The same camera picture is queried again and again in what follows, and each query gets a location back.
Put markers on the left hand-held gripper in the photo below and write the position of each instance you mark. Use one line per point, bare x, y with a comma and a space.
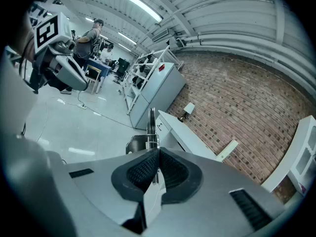
47, 32

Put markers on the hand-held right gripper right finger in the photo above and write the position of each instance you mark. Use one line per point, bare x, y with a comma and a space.
212, 206

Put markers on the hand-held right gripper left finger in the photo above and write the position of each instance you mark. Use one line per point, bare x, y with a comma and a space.
98, 189

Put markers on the person's left forearm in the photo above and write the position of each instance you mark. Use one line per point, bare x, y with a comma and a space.
21, 38

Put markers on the wooden chair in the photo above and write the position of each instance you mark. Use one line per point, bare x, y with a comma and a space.
95, 74

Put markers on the white power strip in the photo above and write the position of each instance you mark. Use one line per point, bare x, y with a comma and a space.
82, 106

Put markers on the blue table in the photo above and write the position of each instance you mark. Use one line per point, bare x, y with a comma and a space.
101, 67

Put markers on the cream wooden board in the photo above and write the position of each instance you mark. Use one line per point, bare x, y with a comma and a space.
227, 151

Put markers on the black office chair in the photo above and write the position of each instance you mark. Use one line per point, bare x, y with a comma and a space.
122, 67

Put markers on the long ceiling light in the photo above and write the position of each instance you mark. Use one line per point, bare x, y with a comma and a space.
127, 38
142, 5

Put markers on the white shelf rack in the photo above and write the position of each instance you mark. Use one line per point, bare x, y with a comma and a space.
138, 83

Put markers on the white desk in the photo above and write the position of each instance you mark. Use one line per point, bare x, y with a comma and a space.
180, 136

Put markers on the grey metal cabinet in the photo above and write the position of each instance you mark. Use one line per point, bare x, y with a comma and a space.
158, 92

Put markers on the red box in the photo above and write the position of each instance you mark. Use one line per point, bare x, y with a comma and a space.
161, 67

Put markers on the white glass-door cabinet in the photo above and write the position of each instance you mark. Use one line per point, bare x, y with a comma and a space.
296, 157

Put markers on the white shade table lamp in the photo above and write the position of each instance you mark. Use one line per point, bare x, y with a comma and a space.
187, 110

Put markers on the wall air vent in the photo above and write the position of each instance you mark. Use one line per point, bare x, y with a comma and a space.
160, 34

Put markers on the white wall pipe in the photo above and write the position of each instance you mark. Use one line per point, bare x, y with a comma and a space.
234, 42

